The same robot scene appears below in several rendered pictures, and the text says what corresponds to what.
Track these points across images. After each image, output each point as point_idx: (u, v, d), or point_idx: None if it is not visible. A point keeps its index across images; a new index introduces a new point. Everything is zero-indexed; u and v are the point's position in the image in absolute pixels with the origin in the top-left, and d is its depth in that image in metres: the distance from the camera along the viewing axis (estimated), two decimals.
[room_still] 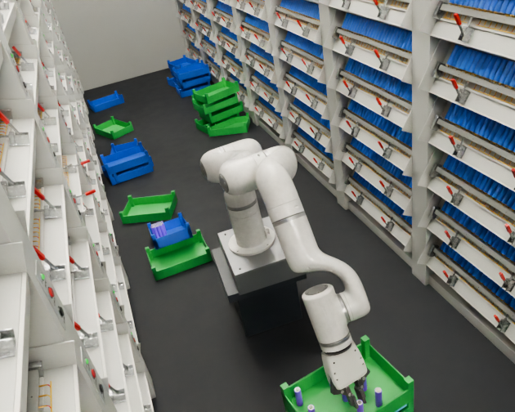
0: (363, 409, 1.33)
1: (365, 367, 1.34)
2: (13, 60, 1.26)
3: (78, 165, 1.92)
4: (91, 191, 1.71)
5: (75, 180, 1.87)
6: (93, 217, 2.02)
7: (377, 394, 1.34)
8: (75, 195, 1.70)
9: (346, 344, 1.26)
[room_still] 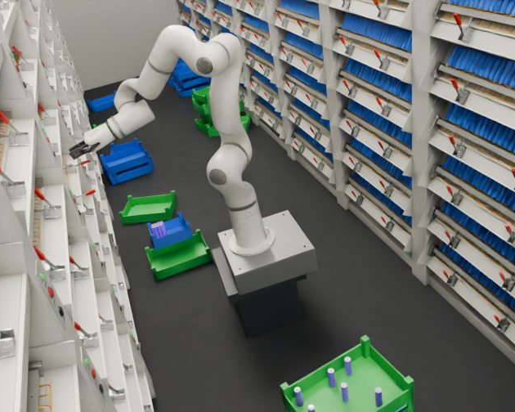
0: None
1: None
2: (13, 60, 1.26)
3: (78, 165, 1.92)
4: (91, 191, 1.71)
5: (75, 180, 1.87)
6: (93, 217, 2.02)
7: (377, 394, 1.34)
8: (75, 195, 1.70)
9: None
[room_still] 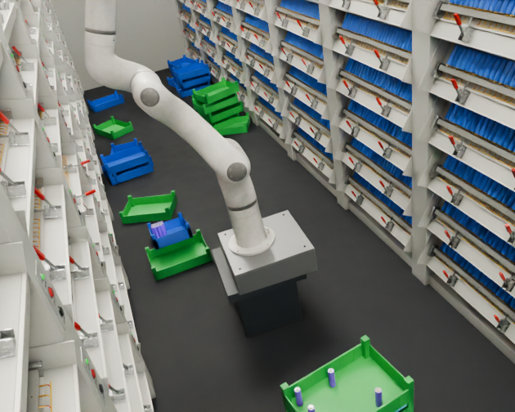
0: None
1: None
2: (13, 60, 1.26)
3: (78, 165, 1.92)
4: (91, 191, 1.71)
5: (75, 180, 1.87)
6: (93, 217, 2.02)
7: (377, 394, 1.34)
8: (75, 195, 1.70)
9: None
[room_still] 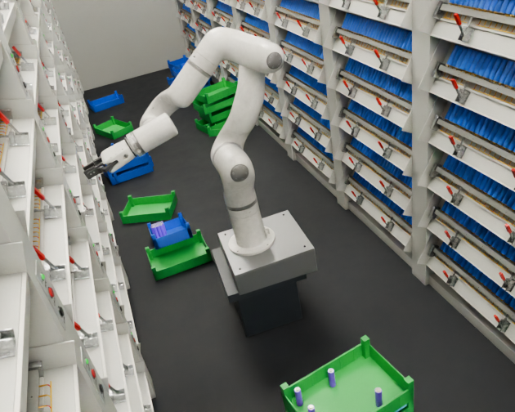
0: None
1: (109, 169, 1.63)
2: (13, 60, 1.26)
3: (66, 163, 1.90)
4: None
5: (75, 180, 1.87)
6: (93, 217, 2.02)
7: (377, 394, 1.34)
8: None
9: (127, 136, 1.66)
